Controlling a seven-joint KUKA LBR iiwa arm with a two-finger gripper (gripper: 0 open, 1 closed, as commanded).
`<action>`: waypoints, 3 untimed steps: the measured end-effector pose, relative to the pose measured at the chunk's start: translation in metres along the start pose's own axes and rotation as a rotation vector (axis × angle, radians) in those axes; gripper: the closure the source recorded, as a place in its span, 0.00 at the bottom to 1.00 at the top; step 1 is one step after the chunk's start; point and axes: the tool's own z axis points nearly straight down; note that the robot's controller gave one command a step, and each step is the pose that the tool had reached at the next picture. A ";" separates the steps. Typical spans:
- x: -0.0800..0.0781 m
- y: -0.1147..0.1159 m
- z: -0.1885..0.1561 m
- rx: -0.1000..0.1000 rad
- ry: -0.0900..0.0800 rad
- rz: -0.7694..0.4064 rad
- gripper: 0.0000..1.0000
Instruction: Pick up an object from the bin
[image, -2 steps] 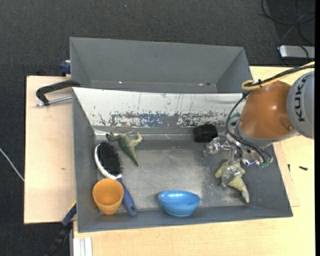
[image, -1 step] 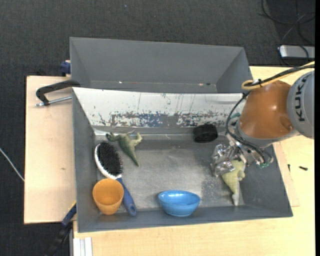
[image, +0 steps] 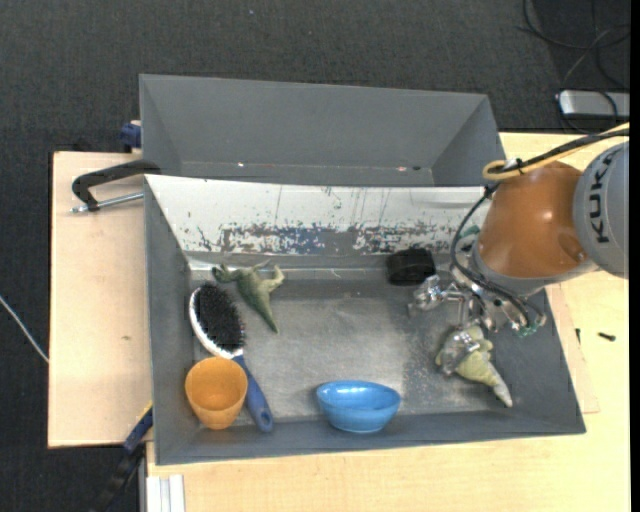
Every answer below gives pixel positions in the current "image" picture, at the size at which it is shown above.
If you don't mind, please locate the grey metal bin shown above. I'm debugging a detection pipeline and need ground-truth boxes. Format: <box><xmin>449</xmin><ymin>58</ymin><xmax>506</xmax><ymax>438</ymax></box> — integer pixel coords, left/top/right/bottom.
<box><xmin>138</xmin><ymin>73</ymin><xmax>587</xmax><ymax>466</ymax></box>

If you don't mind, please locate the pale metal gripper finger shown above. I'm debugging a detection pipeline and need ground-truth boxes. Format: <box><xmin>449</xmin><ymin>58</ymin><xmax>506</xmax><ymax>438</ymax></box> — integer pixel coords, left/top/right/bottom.
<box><xmin>439</xmin><ymin>327</ymin><xmax>484</xmax><ymax>374</ymax></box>
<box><xmin>407</xmin><ymin>273</ymin><xmax>454</xmax><ymax>319</ymax></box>

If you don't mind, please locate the green toy dinosaur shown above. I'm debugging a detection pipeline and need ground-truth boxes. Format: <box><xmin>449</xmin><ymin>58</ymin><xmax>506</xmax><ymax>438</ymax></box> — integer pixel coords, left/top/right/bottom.
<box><xmin>211</xmin><ymin>259</ymin><xmax>286</xmax><ymax>335</ymax></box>

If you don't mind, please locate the black rounded block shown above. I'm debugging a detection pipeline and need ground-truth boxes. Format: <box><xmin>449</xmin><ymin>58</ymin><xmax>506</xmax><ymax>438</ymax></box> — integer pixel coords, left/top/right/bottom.
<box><xmin>385</xmin><ymin>247</ymin><xmax>437</xmax><ymax>287</ymax></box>

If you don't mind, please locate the orange cup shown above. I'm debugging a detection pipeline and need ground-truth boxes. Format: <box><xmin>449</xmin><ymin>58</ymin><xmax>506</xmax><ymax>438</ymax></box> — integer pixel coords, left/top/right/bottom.
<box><xmin>184</xmin><ymin>356</ymin><xmax>249</xmax><ymax>431</ymax></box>

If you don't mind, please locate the green and white plush toy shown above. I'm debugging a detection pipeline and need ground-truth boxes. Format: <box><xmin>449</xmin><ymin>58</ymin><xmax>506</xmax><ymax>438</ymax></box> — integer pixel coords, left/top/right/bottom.
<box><xmin>433</xmin><ymin>324</ymin><xmax>515</xmax><ymax>409</ymax></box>

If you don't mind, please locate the blue bowl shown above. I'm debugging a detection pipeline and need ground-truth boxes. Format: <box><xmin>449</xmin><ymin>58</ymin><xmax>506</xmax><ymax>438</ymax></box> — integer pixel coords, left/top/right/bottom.
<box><xmin>315</xmin><ymin>380</ymin><xmax>402</xmax><ymax>434</ymax></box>

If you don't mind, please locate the white hairbrush with blue handle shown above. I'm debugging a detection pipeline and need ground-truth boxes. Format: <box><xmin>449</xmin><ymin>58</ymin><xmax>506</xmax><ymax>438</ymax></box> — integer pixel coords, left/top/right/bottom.
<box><xmin>188</xmin><ymin>281</ymin><xmax>275</xmax><ymax>434</ymax></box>

